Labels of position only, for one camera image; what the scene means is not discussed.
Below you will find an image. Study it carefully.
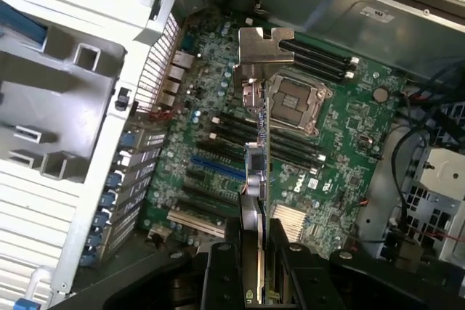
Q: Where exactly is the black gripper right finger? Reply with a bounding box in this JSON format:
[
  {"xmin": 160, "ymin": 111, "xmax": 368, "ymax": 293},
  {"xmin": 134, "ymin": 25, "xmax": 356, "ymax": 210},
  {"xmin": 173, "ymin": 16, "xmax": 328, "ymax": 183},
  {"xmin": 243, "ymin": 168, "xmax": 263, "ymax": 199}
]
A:
[{"xmin": 268, "ymin": 217, "xmax": 465, "ymax": 310}]

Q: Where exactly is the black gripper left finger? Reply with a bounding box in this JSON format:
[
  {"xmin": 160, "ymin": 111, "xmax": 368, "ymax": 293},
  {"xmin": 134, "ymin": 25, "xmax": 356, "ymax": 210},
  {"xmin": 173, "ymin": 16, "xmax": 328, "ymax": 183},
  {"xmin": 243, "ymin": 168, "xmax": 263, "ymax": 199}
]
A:
[{"xmin": 46, "ymin": 189, "xmax": 244, "ymax": 310}]

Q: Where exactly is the green graphics card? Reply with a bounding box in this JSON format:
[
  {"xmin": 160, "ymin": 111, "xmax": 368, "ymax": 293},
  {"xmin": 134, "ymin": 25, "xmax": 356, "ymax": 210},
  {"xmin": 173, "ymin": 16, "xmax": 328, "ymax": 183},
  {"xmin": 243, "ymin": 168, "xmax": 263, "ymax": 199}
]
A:
[{"xmin": 232, "ymin": 26, "xmax": 296, "ymax": 310}]

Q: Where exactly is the silver finned chipset heatsink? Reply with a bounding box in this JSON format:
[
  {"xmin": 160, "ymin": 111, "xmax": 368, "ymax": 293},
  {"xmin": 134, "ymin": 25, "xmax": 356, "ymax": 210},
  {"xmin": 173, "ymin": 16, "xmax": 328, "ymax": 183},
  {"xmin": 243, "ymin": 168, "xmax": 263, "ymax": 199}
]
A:
[{"xmin": 272, "ymin": 203, "xmax": 310, "ymax": 242}]

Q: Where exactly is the blue expansion slot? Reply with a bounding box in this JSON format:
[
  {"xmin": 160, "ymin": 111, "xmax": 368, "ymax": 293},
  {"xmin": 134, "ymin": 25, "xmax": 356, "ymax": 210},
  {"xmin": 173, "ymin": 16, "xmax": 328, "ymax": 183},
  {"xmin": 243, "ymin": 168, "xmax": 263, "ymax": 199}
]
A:
[{"xmin": 189, "ymin": 155, "xmax": 248, "ymax": 182}]

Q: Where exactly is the green motherboard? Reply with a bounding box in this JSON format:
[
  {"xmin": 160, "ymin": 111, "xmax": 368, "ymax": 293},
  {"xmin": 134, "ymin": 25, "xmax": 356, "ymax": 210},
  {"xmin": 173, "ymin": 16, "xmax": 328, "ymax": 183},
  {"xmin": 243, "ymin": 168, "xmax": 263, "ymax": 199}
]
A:
[{"xmin": 139, "ymin": 8, "xmax": 410, "ymax": 253}]

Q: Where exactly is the CPU socket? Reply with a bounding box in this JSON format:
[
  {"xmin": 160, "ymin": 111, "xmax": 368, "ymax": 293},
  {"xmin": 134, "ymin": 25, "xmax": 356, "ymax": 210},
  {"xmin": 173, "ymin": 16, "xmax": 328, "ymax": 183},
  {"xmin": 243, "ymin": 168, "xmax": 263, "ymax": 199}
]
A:
[{"xmin": 270, "ymin": 70, "xmax": 333, "ymax": 137}]

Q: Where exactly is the gray metal drive cage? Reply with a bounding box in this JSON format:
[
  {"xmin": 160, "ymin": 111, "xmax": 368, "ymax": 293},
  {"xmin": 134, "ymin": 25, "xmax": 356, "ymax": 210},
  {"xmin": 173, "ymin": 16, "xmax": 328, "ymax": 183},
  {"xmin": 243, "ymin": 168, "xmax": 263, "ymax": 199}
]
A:
[{"xmin": 399, "ymin": 142, "xmax": 465, "ymax": 249}]

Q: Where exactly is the blue case latch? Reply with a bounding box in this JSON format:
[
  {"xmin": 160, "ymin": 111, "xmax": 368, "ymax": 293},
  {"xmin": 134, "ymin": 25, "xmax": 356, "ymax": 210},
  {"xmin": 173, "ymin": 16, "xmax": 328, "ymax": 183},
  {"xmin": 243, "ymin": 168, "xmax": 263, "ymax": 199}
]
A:
[{"xmin": 14, "ymin": 297, "xmax": 37, "ymax": 310}]

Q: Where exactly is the open black PC case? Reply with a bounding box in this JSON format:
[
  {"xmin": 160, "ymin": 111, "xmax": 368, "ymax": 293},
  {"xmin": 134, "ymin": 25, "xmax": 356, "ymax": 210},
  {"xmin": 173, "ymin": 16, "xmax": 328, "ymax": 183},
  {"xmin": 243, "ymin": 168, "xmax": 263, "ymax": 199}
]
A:
[{"xmin": 50, "ymin": 0, "xmax": 465, "ymax": 310}]

